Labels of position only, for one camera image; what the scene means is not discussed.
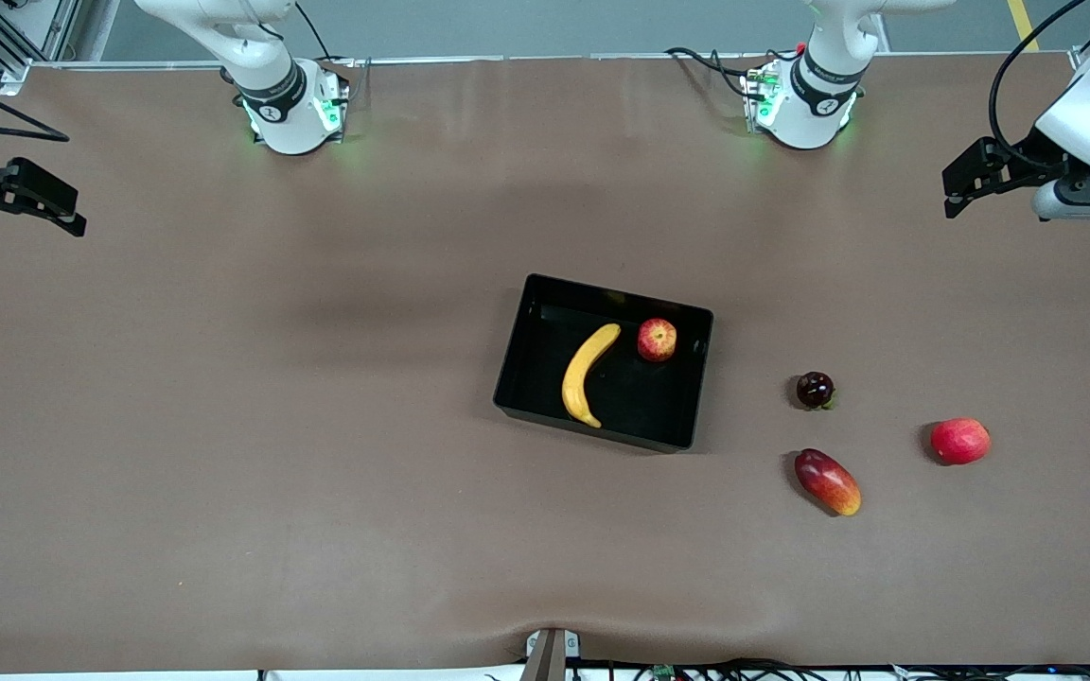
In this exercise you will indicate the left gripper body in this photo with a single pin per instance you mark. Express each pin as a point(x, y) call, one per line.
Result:
point(1030, 154)

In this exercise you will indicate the brown table cover mat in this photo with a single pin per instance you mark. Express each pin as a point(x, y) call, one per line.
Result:
point(318, 426)

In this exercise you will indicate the silver table edge rail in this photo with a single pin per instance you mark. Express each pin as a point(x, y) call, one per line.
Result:
point(554, 58)

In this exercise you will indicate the aluminium frame structure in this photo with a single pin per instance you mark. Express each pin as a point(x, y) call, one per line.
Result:
point(61, 28)

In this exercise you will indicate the black plastic box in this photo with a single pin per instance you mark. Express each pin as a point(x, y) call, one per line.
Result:
point(630, 407)

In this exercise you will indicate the deep red apple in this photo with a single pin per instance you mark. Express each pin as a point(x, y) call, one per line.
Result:
point(961, 441)

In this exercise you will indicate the yellow floor tape strip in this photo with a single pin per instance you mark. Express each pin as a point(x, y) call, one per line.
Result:
point(1023, 24)

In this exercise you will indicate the yellow banana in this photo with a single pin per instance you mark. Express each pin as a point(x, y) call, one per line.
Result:
point(578, 374)

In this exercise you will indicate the red yellow mango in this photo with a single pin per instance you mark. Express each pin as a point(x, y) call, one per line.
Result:
point(827, 480)

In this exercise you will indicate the red yellow apple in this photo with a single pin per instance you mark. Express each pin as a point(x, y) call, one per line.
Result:
point(657, 340)

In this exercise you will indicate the small green circuit board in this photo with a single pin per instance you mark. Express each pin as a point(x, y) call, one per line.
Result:
point(664, 673)

